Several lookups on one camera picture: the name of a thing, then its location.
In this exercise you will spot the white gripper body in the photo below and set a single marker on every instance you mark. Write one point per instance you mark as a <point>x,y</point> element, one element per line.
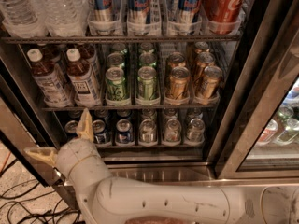
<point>72,155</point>

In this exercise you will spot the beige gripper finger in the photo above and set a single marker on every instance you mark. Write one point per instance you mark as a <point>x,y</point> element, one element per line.
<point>85,126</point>
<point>47,155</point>

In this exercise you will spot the tea bottle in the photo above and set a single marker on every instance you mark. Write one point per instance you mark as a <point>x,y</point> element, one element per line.
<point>88,52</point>
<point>83,79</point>
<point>51,52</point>
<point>50,80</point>

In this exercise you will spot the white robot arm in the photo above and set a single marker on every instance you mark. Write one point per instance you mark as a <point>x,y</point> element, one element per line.
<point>106,199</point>

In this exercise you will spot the stainless fridge door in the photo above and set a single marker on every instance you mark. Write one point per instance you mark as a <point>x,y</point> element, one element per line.
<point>24,122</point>

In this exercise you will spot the right clear water bottle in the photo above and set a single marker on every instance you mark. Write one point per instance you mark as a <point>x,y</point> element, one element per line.
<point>63,17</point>

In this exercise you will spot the clear water bottle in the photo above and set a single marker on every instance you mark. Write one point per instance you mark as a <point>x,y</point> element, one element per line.
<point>21,19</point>
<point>63,17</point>

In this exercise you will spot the left clear water bottle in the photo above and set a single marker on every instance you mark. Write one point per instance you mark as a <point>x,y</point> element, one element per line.
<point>21,19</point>

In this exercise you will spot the middle blue Pepsi can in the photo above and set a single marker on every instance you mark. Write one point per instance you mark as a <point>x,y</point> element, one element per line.
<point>100,132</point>

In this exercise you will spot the blue pepsi can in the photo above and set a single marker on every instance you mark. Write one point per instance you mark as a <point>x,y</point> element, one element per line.
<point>100,132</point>
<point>124,133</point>
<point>70,128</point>

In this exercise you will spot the left blue Pepsi can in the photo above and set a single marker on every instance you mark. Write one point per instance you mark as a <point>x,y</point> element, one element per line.
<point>70,128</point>

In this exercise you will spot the right blue Pepsi can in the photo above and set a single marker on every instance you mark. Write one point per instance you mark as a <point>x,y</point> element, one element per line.
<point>124,133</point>

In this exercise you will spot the front left green can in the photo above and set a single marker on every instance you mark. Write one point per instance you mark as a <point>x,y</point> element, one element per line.
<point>116,84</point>

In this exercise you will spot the green can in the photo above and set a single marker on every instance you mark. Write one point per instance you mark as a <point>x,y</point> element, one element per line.
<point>116,84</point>
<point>147,59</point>
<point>116,59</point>
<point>147,83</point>

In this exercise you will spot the left silver can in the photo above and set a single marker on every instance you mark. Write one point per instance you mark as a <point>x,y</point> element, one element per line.
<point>147,131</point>

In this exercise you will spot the silver can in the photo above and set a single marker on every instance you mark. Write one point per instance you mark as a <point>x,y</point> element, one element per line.
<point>147,131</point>
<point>195,130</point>
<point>172,131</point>

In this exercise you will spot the middle left green can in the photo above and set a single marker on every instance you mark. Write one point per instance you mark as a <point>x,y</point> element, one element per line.
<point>116,59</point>

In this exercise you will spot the front right green can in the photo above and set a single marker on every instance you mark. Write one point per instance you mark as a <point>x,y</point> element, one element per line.
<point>147,83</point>

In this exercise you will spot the middle silver can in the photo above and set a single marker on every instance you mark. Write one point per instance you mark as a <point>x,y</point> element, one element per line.
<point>172,131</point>

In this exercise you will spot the middle right green can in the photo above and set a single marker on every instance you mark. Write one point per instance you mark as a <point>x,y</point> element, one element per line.
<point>147,59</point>

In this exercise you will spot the front left gold can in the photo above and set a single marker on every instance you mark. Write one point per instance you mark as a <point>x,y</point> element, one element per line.
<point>178,83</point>

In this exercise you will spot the gold can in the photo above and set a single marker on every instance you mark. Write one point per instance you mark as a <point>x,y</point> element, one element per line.
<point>211,79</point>
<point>202,60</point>
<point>200,46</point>
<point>178,83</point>
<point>175,59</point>

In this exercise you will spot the left Red Bull can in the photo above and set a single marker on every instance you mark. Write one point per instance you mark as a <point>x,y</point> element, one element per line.
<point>103,15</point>

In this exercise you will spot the red bull can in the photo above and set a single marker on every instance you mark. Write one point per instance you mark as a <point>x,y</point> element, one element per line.
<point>103,15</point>
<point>139,16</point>
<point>187,15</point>

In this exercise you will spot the right silver can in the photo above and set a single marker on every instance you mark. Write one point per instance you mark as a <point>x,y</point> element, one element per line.
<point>195,130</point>

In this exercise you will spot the rear left gold can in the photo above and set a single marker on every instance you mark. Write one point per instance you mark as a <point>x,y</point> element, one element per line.
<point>175,59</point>

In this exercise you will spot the middle Red Bull can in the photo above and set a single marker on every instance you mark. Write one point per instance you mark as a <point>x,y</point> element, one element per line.
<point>139,16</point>

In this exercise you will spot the front right gold can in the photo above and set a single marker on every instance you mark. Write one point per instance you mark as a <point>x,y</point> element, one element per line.
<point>211,79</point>

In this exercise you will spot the middle right gold can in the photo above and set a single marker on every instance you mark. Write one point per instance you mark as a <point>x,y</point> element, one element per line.
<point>202,60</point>

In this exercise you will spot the rear right gold can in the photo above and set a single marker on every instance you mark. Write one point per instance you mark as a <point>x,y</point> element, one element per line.
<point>200,46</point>

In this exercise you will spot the right Red Bull can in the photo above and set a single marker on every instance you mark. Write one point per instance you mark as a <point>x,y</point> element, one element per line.
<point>187,15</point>

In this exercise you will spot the red Coca-Cola can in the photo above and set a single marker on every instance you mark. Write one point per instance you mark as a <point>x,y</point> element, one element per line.
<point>222,15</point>

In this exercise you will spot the middle wire shelf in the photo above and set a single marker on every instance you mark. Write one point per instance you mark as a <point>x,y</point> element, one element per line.
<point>132,107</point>

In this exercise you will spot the wire shelf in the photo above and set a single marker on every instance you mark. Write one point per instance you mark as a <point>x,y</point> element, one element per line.
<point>132,107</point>
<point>113,39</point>

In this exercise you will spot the upper wire shelf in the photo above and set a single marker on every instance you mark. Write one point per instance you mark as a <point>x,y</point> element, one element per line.
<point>113,39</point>

